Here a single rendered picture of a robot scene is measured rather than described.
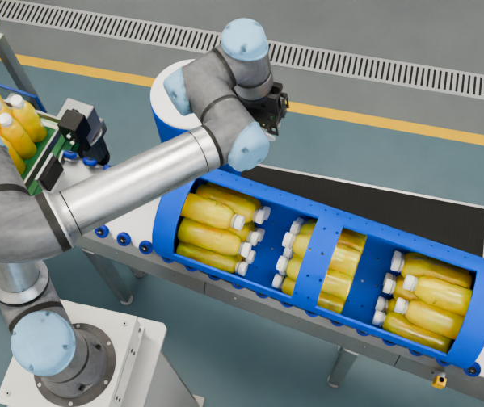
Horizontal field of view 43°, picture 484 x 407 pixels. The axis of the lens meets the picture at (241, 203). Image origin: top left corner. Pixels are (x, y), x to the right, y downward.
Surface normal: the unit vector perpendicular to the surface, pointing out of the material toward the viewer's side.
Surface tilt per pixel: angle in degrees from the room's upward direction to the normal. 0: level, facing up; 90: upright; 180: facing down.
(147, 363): 0
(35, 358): 6
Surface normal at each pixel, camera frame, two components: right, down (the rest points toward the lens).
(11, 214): 0.18, -0.43
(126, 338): -0.07, -0.44
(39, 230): 0.29, 0.11
